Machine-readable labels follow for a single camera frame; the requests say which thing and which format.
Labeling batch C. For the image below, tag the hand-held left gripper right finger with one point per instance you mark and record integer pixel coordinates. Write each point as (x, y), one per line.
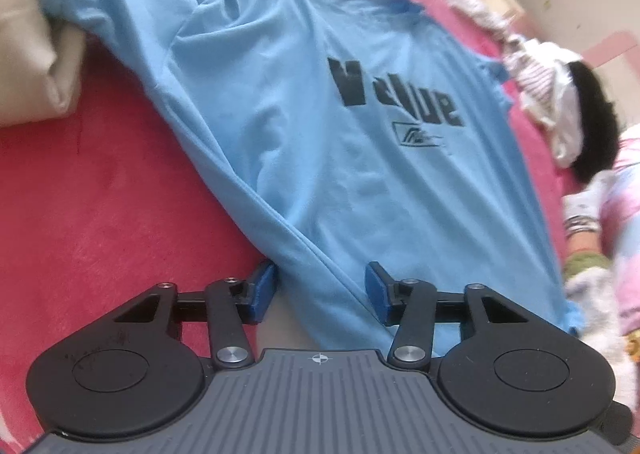
(376, 291)

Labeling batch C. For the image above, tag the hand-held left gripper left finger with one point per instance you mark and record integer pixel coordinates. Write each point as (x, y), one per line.
(262, 291)

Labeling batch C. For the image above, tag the light blue printed t-shirt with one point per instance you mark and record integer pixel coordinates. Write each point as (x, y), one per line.
(320, 133)

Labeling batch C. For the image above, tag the white fluffy cloth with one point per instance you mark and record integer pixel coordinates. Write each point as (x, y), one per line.
(597, 304)

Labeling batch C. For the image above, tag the pink white patterned cloth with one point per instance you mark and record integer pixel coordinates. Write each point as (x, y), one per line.
(622, 214)

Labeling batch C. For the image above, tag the white striped garment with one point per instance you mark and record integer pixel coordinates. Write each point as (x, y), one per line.
(547, 83)

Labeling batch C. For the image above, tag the black fuzzy garment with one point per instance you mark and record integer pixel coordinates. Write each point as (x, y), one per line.
(595, 118)

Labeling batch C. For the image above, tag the white crumpled cloth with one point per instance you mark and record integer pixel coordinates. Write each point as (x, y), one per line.
(475, 3)

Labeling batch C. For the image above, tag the beige pillow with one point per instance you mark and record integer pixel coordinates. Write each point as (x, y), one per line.
(35, 43)

